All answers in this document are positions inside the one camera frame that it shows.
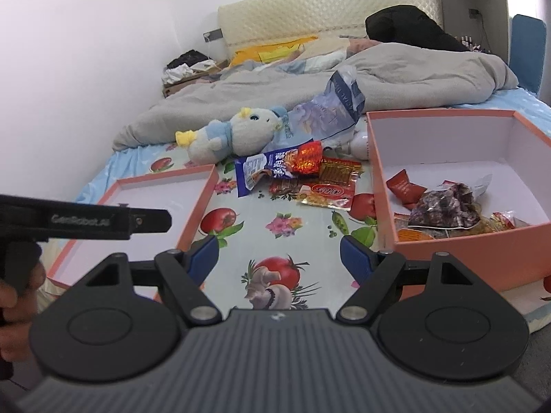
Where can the person's left hand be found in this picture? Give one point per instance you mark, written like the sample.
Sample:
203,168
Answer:
13,309

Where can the blue white snack packet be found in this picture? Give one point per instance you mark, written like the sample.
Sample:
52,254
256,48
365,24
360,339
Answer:
254,170

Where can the light blue star bed sheet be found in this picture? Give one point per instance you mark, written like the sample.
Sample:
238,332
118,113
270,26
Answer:
495,99

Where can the dark brown snack packet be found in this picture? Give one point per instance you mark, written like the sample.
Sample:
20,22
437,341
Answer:
284,188

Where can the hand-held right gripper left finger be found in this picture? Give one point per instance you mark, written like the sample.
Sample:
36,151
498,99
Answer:
205,254

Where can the cardboard box of clothes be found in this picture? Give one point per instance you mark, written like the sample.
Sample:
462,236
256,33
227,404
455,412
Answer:
189,73

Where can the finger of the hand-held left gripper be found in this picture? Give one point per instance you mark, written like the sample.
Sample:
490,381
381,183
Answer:
150,220

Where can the clear bag of dark snacks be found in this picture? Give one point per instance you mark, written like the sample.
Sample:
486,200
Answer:
447,206

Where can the white plush toy blue clothes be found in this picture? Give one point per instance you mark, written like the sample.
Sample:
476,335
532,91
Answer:
232,133

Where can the dark red snack packet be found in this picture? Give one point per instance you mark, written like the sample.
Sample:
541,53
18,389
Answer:
404,187

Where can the black clothing pile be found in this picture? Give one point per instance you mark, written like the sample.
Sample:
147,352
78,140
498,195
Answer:
409,26

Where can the orange clear snack packet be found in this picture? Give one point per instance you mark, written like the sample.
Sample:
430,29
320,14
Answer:
415,235

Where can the orange brown strip packet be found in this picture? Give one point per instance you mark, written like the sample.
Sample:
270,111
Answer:
340,170

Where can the grey quilt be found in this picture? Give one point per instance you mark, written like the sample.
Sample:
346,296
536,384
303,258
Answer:
409,73

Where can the yellow pillow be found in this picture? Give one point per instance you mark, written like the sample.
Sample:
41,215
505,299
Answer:
271,51

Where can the fruit printed bed sheet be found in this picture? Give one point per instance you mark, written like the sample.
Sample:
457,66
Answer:
301,206

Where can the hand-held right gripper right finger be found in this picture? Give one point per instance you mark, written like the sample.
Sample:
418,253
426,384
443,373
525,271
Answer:
355,254

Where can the deep pink cardboard box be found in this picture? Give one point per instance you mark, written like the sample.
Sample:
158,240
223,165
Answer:
452,137

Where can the golden packet red label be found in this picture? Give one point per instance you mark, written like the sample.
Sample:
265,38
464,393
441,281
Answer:
329,195

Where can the shiny red snack packet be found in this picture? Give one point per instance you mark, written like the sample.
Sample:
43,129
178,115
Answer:
306,159

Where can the red packet of brown strips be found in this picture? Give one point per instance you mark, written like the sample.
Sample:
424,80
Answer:
510,220

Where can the cream quilted headboard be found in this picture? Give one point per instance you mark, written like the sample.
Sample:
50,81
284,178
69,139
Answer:
323,8

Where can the wall socket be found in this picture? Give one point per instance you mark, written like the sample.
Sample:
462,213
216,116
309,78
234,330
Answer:
213,34

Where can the blue padded panel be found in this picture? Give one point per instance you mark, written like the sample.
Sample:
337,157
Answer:
527,51

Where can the blue plastic tissue pack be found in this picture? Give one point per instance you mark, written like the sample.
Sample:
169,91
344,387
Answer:
327,112

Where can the shallow pink box lid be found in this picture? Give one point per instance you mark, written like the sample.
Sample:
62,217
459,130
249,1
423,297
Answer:
129,223

